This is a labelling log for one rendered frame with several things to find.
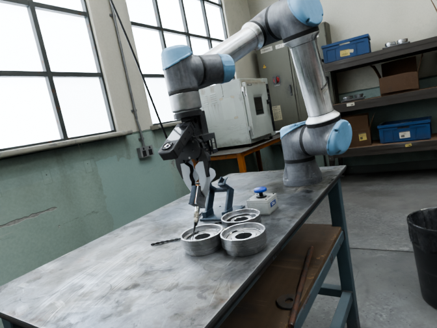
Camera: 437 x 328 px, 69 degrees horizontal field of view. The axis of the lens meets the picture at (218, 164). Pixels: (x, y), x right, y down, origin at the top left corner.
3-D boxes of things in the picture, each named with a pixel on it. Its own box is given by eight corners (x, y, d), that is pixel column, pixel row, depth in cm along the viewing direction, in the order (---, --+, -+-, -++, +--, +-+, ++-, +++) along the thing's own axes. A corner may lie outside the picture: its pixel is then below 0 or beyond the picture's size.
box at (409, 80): (426, 88, 334) (423, 51, 328) (372, 97, 362) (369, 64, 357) (426, 88, 369) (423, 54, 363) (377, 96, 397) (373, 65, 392)
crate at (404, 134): (433, 134, 373) (431, 116, 370) (432, 139, 343) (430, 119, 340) (384, 139, 404) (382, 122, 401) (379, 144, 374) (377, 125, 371)
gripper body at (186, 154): (219, 154, 82) (211, 107, 80) (201, 161, 75) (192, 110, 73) (195, 157, 86) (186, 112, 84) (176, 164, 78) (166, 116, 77)
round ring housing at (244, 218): (249, 219, 92) (247, 205, 91) (270, 228, 82) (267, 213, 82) (217, 231, 87) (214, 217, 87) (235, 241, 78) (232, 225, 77)
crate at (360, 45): (372, 55, 391) (370, 37, 388) (370, 53, 358) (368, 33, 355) (329, 66, 417) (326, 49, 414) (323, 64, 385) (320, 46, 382)
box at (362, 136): (378, 144, 372) (374, 113, 367) (334, 150, 396) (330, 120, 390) (378, 140, 407) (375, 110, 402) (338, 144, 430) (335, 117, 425)
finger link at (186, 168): (207, 191, 84) (203, 157, 83) (194, 198, 79) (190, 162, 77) (197, 191, 86) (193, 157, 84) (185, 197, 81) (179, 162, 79)
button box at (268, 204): (270, 215, 92) (267, 198, 92) (248, 215, 96) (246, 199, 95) (280, 205, 99) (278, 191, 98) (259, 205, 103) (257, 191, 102)
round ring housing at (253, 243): (278, 245, 71) (274, 228, 70) (238, 263, 66) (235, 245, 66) (251, 234, 80) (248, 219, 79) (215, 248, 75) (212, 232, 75)
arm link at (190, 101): (187, 91, 72) (160, 98, 76) (191, 111, 73) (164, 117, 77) (204, 90, 78) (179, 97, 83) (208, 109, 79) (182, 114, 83)
